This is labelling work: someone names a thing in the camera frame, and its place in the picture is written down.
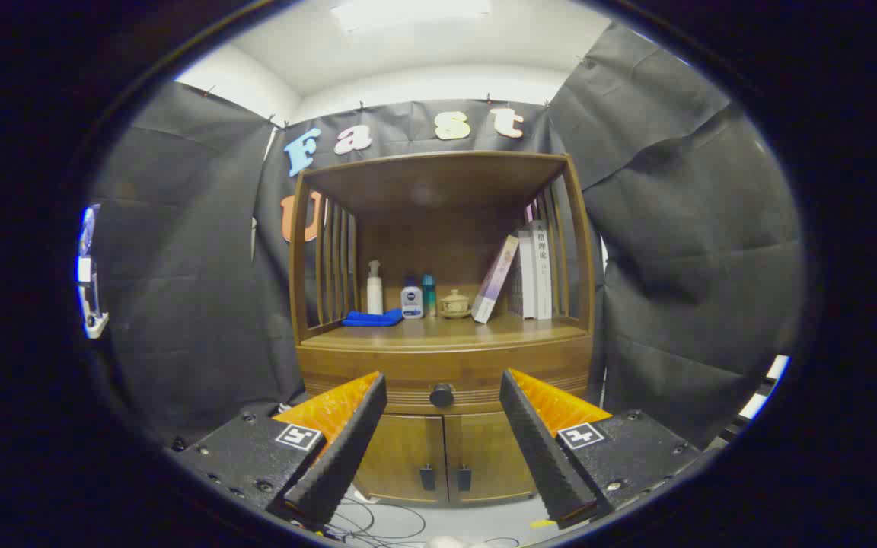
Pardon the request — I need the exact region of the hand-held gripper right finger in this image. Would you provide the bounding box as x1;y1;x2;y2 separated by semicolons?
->
499;369;717;530

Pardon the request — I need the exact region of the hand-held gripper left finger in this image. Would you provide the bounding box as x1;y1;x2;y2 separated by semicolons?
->
172;371;388;526

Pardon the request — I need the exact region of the wooden drawer with black knob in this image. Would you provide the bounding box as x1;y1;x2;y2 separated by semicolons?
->
298;349;593;416

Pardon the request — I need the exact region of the wooden cabinet door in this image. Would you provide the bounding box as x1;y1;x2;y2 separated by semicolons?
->
355;415;448;503
445;413;538;503

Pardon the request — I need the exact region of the wooden countertop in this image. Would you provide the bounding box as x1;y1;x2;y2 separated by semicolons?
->
300;311;590;352

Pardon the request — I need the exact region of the wooden cabinet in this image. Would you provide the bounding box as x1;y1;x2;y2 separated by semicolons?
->
289;151;598;505

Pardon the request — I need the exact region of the blue folded cloth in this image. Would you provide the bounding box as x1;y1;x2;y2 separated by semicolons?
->
343;308;404;328

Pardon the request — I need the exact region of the white pump bottle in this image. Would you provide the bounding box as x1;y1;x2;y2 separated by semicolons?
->
366;260;384;315

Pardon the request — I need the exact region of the white lotion bottle blue cap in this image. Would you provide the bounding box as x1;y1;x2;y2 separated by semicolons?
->
400;276;424;320

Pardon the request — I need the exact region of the dark patterned book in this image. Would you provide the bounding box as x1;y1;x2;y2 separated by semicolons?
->
507;251;525;317

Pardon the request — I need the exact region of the beige lidded teacup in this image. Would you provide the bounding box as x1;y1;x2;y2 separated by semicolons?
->
439;289;472;320

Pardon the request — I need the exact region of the purple white book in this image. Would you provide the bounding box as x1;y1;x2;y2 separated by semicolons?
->
471;235;520;324

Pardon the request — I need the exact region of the plain white book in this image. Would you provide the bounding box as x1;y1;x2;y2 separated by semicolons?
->
517;228;537;319

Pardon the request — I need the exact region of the white book black lettering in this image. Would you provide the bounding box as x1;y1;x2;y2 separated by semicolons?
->
531;220;553;320

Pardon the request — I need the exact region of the white black object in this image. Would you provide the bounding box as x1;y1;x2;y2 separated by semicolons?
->
739;354;791;421

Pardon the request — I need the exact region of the white device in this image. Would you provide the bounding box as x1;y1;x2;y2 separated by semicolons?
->
77;204;110;340

